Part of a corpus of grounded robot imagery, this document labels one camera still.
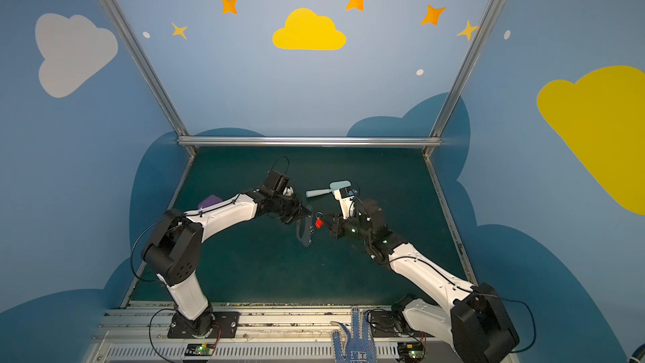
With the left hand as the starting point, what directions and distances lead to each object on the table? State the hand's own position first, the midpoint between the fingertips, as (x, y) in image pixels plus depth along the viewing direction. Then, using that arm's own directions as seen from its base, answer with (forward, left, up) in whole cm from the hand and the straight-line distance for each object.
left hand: (315, 212), depth 87 cm
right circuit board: (-39, -29, -12) cm, 50 cm away
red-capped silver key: (-6, -1, +3) cm, 7 cm away
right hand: (-5, -3, +7) cm, 9 cm away
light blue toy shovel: (+20, -7, -11) cm, 23 cm away
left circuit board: (-39, +32, -12) cm, 52 cm away
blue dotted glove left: (-38, -14, -12) cm, 42 cm away
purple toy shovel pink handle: (+12, +45, -12) cm, 48 cm away
